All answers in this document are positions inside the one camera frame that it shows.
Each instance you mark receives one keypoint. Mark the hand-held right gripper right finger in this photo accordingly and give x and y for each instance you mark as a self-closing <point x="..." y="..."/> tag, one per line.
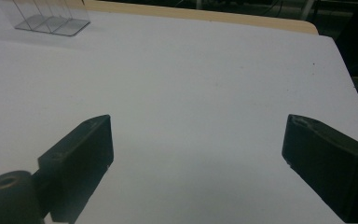
<point x="329" y="161"/>

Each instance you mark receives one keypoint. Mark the clear acrylic organizer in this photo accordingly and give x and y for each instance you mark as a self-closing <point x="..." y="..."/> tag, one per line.
<point x="56" y="23"/>

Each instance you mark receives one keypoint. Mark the light wooden table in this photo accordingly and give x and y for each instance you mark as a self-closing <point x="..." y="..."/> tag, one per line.
<point x="230" y="18"/>

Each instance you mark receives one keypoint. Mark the white table cover sheet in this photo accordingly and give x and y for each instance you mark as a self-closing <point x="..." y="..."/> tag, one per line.
<point x="199" y="93"/>

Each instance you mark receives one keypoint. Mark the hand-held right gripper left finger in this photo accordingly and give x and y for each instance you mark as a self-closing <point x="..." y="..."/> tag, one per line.
<point x="84" y="155"/>

